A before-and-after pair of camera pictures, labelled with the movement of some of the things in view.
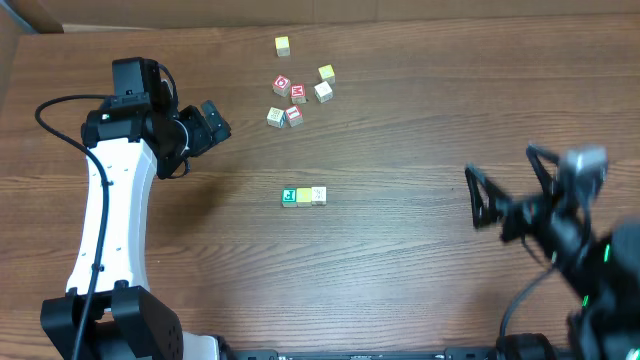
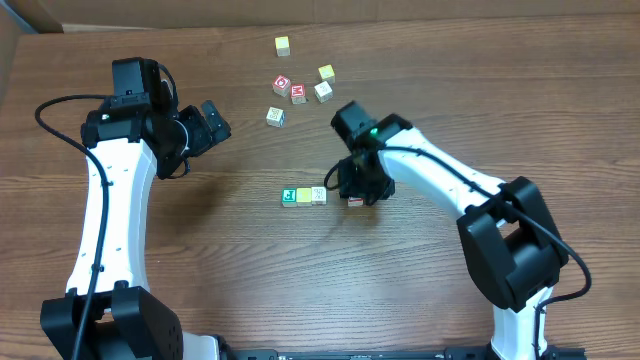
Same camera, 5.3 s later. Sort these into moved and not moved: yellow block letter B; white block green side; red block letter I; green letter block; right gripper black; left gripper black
Moved: right gripper black; red block letter I
Not moved: yellow block letter B; green letter block; left gripper black; white block green side
